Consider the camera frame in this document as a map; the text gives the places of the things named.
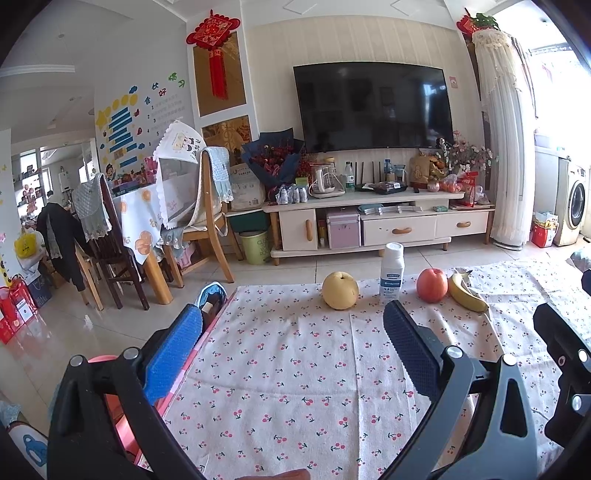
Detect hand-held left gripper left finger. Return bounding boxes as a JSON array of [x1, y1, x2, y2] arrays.
[[46, 304, 206, 480]]

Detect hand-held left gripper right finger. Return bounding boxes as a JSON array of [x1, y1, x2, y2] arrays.
[[383, 300, 539, 480]]

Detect pink plastic basin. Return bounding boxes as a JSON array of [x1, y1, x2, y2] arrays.
[[88, 354, 185, 464]]

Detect person's left hand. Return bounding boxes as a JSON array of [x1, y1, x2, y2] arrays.
[[239, 468, 311, 480]]

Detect pink checked undercloth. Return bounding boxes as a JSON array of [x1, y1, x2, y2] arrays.
[[152, 288, 238, 416]]

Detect red paper bag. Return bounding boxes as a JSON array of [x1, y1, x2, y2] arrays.
[[530, 211, 559, 249]]

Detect red apple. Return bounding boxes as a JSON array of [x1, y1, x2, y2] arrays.
[[416, 268, 448, 304]]

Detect blue grey backpack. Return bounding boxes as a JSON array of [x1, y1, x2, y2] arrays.
[[194, 281, 229, 330]]

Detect yellow banana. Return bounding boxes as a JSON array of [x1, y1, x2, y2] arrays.
[[447, 271, 489, 313]]

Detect wooden dining table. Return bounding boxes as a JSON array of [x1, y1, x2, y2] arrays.
[[139, 251, 174, 305]]

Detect upright white bottle blue label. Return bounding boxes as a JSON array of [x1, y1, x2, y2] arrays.
[[379, 242, 405, 305]]

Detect white washing machine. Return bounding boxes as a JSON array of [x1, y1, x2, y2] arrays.
[[551, 157, 591, 247]]

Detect yellow pear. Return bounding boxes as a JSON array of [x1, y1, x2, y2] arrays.
[[322, 271, 360, 311]]

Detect wooden chair under jacket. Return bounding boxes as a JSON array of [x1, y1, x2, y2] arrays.
[[74, 240, 105, 312]]

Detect dark wooden chair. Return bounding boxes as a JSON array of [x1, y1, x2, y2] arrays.
[[71, 173, 151, 311]]

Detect cherry print tablecloth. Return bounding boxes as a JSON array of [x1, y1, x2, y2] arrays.
[[139, 261, 591, 480]]

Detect light wooden chair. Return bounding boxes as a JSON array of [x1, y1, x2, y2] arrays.
[[161, 148, 237, 284]]

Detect green waste bin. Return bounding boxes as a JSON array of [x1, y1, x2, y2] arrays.
[[239, 229, 273, 266]]

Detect orange fruit print tablecloth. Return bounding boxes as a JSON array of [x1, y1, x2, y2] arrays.
[[111, 182, 167, 266]]

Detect pink storage box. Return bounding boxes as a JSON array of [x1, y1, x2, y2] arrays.
[[326, 208, 362, 250]]

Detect lace covered standing air conditioner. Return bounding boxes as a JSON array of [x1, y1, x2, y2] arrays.
[[471, 30, 539, 252]]

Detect dark green box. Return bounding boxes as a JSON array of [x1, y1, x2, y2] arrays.
[[227, 210, 271, 234]]

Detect black jacket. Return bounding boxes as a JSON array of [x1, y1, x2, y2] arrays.
[[34, 203, 93, 292]]

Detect red gift boxes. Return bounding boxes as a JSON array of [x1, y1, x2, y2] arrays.
[[0, 274, 40, 344]]

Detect grey knit chair cover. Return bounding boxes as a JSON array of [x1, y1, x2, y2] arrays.
[[71, 173, 114, 241]]

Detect cream television cabinet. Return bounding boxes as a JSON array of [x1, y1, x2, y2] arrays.
[[263, 187, 496, 266]]

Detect white mat blue bear print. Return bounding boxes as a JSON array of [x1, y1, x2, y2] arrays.
[[7, 420, 49, 480]]

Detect black router with antennas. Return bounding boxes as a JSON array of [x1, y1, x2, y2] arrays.
[[356, 161, 383, 186]]

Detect artificial flower arrangement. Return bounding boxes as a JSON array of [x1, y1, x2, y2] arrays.
[[434, 131, 495, 178]]

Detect golden gift bag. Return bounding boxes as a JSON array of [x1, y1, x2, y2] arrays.
[[409, 152, 446, 190]]

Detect yellow bag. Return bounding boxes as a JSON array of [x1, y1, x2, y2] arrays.
[[13, 232, 40, 259]]

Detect white soft package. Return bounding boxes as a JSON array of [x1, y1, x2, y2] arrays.
[[228, 162, 267, 210]]

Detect pale blue knit towel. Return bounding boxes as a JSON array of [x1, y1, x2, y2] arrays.
[[203, 147, 233, 204]]

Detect white glass kettle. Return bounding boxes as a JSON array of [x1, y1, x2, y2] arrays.
[[308, 159, 346, 199]]

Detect pack of small bottles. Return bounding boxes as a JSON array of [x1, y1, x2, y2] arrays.
[[276, 184, 311, 205]]

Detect white embroidered cover cloth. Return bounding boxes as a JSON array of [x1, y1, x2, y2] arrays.
[[152, 119, 209, 229]]

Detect dark blue flower bouquet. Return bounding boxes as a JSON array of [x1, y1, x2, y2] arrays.
[[241, 127, 306, 188]]

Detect black flat television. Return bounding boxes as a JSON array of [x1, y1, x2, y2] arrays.
[[293, 63, 455, 153]]

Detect red and green ornament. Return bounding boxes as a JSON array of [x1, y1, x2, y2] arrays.
[[456, 13, 502, 35]]

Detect colourful wall sticker chart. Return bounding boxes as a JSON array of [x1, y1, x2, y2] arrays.
[[95, 69, 190, 181]]

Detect red knot wall hanging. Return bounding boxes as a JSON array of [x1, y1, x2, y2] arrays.
[[186, 10, 242, 101]]

